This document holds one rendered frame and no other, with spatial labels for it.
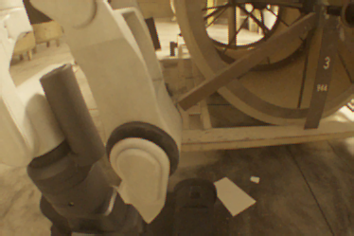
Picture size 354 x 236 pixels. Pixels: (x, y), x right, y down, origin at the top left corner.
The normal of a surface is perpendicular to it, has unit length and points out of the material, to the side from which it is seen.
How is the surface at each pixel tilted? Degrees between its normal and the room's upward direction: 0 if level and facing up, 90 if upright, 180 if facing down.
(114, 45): 115
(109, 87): 90
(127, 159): 90
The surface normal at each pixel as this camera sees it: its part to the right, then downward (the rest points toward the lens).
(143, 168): -0.07, 0.51
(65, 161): 0.36, -0.48
